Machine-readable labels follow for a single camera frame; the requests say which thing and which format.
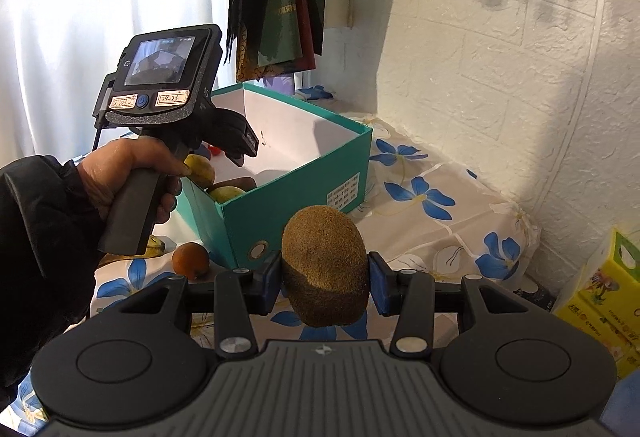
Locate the blue floral tablecloth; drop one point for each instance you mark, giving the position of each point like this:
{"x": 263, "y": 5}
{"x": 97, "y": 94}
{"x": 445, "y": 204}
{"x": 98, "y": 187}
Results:
{"x": 440, "y": 237}

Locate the brown patterned hanging bag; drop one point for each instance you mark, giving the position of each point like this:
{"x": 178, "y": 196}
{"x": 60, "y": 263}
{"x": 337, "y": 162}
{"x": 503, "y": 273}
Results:
{"x": 250, "y": 67}

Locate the small brown kiwi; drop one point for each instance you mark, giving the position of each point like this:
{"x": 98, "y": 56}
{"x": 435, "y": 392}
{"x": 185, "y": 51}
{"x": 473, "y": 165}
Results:
{"x": 245, "y": 183}

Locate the large brown kiwi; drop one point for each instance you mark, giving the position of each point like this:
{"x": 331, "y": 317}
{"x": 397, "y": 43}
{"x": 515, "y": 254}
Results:
{"x": 325, "y": 262}

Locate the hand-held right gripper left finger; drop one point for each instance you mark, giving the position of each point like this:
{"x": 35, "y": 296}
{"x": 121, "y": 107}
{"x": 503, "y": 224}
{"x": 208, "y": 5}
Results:
{"x": 272, "y": 287}

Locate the yellow printed carton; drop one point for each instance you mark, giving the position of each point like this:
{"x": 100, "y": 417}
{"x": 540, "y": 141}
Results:
{"x": 600, "y": 287}

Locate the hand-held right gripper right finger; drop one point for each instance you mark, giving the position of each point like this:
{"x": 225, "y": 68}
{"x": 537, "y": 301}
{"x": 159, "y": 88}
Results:
{"x": 380, "y": 284}

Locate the orange mandarin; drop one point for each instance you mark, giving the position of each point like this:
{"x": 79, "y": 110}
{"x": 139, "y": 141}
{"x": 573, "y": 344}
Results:
{"x": 190, "y": 261}

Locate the white curtain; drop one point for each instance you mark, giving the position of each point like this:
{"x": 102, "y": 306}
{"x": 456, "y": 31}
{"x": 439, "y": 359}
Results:
{"x": 75, "y": 17}

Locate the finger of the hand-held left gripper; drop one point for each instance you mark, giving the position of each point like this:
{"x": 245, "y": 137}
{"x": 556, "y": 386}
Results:
{"x": 235, "y": 132}

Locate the person's left hand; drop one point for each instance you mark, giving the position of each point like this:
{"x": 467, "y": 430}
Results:
{"x": 115, "y": 167}

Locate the long spotted banana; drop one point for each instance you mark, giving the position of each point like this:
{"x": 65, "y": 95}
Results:
{"x": 156, "y": 247}

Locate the purple cylindrical container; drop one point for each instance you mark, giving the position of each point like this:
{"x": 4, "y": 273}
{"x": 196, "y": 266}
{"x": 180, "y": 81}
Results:
{"x": 280, "y": 84}

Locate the teal cardboard box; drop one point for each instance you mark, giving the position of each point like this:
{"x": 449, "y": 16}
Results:
{"x": 260, "y": 217}

